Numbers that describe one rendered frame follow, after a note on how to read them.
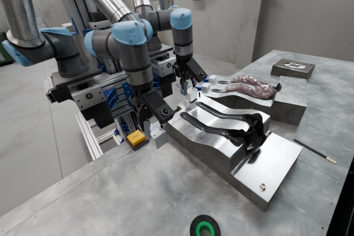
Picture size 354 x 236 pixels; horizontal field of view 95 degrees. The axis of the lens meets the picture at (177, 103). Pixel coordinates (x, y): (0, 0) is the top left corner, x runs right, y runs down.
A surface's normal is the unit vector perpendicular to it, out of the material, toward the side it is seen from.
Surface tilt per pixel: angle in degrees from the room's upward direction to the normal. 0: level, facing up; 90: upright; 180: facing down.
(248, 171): 0
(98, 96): 90
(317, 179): 0
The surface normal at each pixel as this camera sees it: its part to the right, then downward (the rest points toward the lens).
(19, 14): 0.42, 0.84
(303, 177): -0.11, -0.81
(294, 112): -0.52, 0.53
